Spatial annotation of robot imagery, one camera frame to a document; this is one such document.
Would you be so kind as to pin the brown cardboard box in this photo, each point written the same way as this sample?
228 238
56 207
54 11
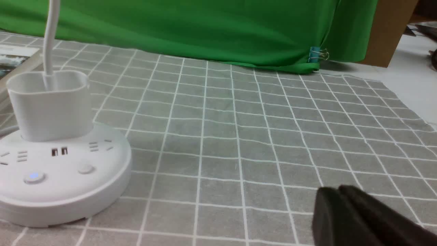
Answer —
389 22

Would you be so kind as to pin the blue binder clip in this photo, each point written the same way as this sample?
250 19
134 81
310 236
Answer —
316 54

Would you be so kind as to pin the grey checked tablecloth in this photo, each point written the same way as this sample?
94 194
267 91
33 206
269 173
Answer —
230 156

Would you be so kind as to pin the white desk lamp socket base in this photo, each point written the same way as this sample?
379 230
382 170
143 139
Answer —
57 165

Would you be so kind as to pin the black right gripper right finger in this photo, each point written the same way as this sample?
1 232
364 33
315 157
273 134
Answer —
392 228

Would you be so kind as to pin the green backdrop cloth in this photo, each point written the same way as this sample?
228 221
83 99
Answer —
264 34

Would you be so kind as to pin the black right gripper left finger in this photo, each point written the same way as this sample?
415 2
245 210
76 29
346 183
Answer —
336 223

